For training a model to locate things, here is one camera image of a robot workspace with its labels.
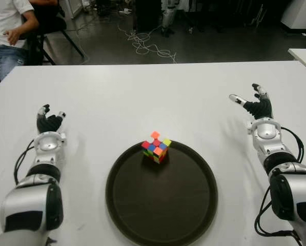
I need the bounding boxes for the white machine housing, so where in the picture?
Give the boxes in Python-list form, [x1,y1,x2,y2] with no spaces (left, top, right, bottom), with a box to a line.
[279,0,306,33]

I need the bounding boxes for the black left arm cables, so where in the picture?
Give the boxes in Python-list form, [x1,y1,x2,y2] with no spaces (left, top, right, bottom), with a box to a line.
[13,139,35,185]

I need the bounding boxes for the white cabinet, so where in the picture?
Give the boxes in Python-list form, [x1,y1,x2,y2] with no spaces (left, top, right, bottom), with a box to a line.
[59,0,83,19]

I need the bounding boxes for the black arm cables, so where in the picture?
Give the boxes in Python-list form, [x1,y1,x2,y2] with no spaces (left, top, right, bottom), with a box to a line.
[13,139,35,185]
[254,126,306,239]

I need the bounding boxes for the black chair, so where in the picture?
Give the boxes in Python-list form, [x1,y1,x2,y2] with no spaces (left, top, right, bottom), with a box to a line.
[19,25,85,66]

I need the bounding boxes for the dark brown round plate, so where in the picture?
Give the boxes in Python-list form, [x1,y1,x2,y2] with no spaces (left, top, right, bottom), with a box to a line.
[105,138,219,246]

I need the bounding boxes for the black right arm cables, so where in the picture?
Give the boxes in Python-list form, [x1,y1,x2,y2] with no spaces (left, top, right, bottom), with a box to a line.
[254,126,306,239]

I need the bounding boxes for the thin white floor cable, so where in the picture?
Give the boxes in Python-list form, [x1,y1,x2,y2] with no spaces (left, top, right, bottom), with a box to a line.
[74,20,112,65]

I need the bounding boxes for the black cabinet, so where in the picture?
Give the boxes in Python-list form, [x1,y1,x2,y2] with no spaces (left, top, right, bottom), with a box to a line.
[133,0,162,33]

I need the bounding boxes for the person in white shirt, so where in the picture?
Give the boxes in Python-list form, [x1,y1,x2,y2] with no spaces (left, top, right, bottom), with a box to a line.
[0,0,40,83]

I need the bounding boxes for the silver humanoid robot legs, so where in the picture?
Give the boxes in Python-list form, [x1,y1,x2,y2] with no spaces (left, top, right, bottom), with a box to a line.
[160,0,178,38]

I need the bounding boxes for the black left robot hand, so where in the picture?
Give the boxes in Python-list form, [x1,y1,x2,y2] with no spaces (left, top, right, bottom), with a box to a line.
[36,104,67,134]

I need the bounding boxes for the tangled white floor cable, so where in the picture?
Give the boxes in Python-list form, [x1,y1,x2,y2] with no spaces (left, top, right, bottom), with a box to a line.
[116,19,177,65]

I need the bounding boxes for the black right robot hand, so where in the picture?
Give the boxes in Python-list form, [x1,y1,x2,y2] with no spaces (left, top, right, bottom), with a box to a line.
[229,83,274,120]

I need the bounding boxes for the multicoloured Rubik's cube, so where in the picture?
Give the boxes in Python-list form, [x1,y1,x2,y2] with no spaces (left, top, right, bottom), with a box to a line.
[140,131,172,165]

